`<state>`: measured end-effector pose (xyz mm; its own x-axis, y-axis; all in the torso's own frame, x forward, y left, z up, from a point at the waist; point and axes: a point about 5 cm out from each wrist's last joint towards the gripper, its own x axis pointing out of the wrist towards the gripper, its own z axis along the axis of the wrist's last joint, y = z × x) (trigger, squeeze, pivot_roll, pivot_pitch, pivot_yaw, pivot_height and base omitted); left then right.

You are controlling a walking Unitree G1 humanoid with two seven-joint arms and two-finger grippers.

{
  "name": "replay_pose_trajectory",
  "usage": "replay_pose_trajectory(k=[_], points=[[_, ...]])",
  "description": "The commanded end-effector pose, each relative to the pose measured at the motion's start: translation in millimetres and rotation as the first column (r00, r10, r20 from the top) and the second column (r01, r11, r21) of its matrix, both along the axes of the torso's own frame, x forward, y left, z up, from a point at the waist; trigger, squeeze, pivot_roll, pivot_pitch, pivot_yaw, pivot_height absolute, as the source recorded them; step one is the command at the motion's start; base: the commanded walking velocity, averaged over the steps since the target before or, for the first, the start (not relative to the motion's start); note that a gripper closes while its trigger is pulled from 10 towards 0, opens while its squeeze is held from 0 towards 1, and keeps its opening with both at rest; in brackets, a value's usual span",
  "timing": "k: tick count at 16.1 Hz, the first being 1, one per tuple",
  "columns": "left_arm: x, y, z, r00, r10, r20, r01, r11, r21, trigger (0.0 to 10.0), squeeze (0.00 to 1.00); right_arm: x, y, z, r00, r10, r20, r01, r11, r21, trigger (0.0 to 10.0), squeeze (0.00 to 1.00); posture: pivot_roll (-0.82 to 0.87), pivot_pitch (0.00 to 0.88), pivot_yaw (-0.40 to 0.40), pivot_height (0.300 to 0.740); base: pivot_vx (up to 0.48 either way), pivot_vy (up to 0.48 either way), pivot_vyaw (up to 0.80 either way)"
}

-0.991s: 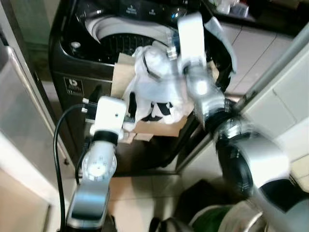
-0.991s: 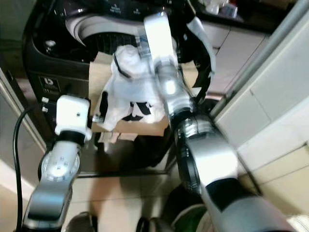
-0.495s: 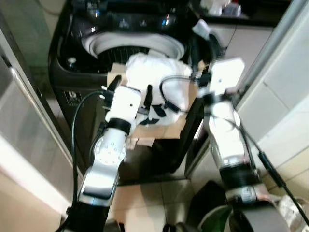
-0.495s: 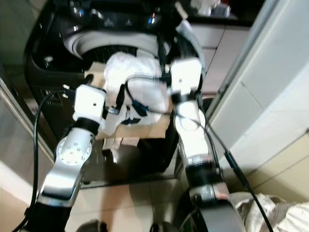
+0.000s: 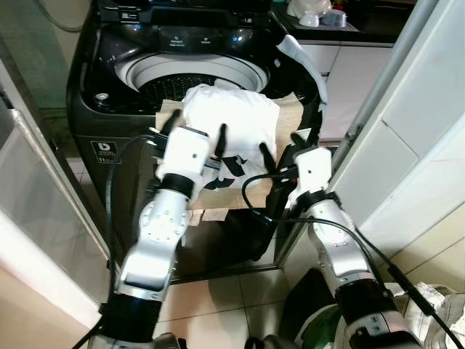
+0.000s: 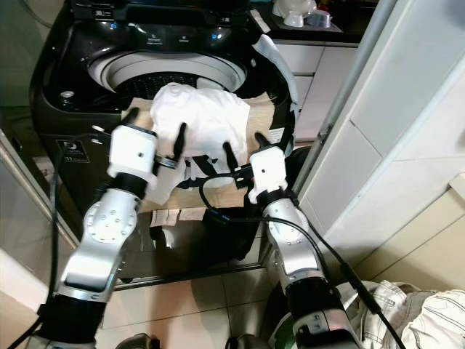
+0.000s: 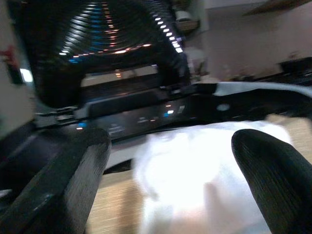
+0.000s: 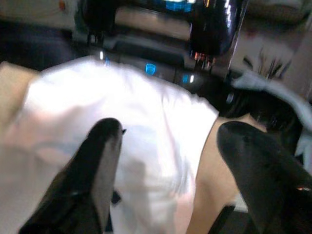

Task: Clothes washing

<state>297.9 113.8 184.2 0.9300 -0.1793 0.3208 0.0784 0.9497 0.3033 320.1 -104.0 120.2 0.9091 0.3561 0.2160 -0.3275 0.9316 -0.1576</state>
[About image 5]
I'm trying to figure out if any white garment with black print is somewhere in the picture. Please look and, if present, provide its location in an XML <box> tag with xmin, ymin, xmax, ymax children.
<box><xmin>177</xmin><ymin>82</ymin><xmax>282</xmax><ymax>191</ymax></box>

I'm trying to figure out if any black top-load washing machine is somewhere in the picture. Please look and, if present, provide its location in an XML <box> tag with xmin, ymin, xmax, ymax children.
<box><xmin>65</xmin><ymin>0</ymin><xmax>329</xmax><ymax>286</ymax></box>

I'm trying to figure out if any white drawer cabinet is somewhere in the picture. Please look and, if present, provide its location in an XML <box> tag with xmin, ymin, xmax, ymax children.
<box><xmin>300</xmin><ymin>40</ymin><xmax>399</xmax><ymax>143</ymax></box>

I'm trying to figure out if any white cabinet door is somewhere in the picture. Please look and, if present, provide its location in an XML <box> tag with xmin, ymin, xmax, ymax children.
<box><xmin>280</xmin><ymin>0</ymin><xmax>465</xmax><ymax>292</ymax></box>

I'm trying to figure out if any small clear cup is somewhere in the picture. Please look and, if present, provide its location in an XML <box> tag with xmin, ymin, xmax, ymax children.
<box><xmin>323</xmin><ymin>7</ymin><xmax>351</xmax><ymax>30</ymax></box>

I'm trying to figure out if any sliding glass door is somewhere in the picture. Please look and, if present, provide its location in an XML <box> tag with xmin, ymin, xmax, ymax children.
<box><xmin>0</xmin><ymin>40</ymin><xmax>111</xmax><ymax>310</ymax></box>

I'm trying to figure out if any green cloth item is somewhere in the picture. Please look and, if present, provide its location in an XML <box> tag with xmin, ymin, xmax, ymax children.
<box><xmin>299</xmin><ymin>313</ymin><xmax>342</xmax><ymax>349</ymax></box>

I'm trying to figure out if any robot right leg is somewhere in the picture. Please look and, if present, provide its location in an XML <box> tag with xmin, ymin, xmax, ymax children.
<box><xmin>244</xmin><ymin>334</ymin><xmax>291</xmax><ymax>349</ymax></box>

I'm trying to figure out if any robot leg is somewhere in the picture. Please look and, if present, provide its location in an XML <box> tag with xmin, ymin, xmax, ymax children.
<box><xmin>244</xmin><ymin>334</ymin><xmax>291</xmax><ymax>349</ymax></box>
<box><xmin>144</xmin><ymin>332</ymin><xmax>190</xmax><ymax>349</ymax></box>

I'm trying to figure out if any robot left leg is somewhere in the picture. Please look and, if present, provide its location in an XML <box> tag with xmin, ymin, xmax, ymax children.
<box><xmin>144</xmin><ymin>332</ymin><xmax>190</xmax><ymax>349</ymax></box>

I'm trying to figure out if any white laundry pile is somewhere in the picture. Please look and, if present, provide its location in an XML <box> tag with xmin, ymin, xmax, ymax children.
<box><xmin>385</xmin><ymin>282</ymin><xmax>465</xmax><ymax>349</ymax></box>

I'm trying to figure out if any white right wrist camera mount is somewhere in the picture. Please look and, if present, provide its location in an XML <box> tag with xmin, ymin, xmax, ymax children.
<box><xmin>286</xmin><ymin>145</ymin><xmax>333</xmax><ymax>209</ymax></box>

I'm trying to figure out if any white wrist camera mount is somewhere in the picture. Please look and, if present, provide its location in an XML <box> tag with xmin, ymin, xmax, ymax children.
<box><xmin>155</xmin><ymin>125</ymin><xmax>213</xmax><ymax>184</ymax></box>
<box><xmin>286</xmin><ymin>145</ymin><xmax>333</xmax><ymax>209</ymax></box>

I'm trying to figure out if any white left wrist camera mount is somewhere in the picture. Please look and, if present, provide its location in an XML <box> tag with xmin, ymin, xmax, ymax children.
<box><xmin>155</xmin><ymin>125</ymin><xmax>213</xmax><ymax>184</ymax></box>

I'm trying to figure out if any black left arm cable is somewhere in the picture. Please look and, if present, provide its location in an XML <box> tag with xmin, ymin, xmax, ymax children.
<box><xmin>73</xmin><ymin>135</ymin><xmax>157</xmax><ymax>349</ymax></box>

